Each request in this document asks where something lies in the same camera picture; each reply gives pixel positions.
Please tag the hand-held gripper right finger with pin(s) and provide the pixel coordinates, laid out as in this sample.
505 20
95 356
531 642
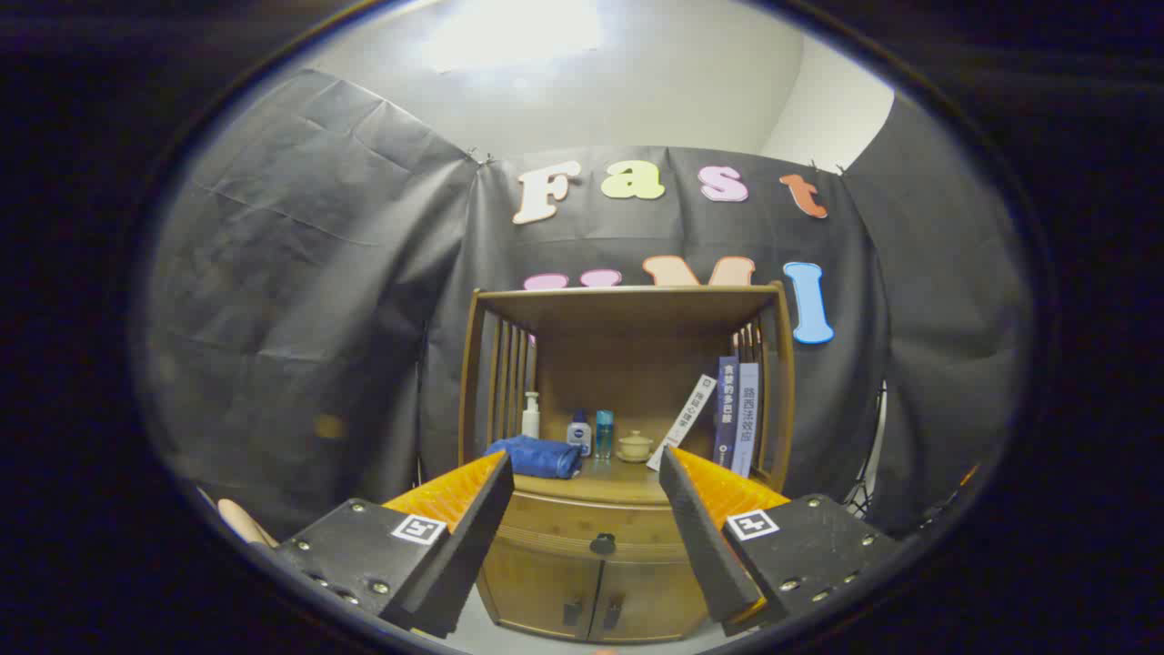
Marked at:
705 546

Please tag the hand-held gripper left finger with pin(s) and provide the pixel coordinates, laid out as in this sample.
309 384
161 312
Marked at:
464 555

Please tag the wooden drawer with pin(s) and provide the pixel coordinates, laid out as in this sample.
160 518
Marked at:
564 523

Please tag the wooden cabinet door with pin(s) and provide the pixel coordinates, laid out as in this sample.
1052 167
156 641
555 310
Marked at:
650 600
536 587

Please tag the wooden countertop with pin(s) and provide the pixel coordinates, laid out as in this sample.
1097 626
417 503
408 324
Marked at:
618 482

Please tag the wooden cabinet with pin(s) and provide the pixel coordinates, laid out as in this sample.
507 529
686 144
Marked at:
637 364

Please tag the beige lidded teacup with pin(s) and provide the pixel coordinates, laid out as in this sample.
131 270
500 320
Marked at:
634 448

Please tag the blue folded towel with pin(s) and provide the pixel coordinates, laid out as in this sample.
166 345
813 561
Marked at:
536 457

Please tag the white book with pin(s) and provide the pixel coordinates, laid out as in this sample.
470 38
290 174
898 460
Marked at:
691 414

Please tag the pale purple book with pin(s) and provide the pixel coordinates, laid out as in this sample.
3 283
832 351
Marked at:
746 418

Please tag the dark blue book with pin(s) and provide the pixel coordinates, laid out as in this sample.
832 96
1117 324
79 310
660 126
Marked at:
726 409

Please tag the white pump bottle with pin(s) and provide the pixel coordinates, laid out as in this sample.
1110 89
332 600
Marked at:
530 423

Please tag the clear blue bottle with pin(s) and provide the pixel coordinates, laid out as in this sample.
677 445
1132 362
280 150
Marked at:
604 435

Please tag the white bottle with blue cap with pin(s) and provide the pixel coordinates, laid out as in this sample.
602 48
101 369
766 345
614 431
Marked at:
579 438

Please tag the beige curved chair part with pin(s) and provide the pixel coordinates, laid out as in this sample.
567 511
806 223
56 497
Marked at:
241 523

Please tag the black and orange tool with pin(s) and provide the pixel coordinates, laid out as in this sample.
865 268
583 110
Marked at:
969 475

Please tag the black backdrop cloth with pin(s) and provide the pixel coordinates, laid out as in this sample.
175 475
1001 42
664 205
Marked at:
300 318

